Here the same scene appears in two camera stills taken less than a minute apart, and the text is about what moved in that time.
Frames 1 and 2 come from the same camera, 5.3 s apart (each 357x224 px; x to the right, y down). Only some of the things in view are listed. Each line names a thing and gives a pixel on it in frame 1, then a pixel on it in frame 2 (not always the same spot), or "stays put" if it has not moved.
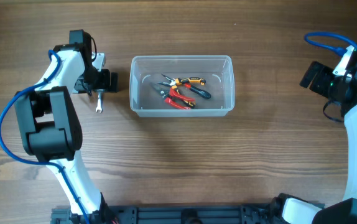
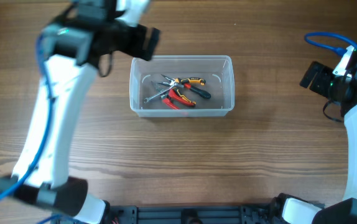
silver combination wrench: (99, 106) -> (147, 99)
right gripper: (318, 84) stays put
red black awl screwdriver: (203, 93) stays put
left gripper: (105, 83) -> (132, 46)
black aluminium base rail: (186, 214) stays put
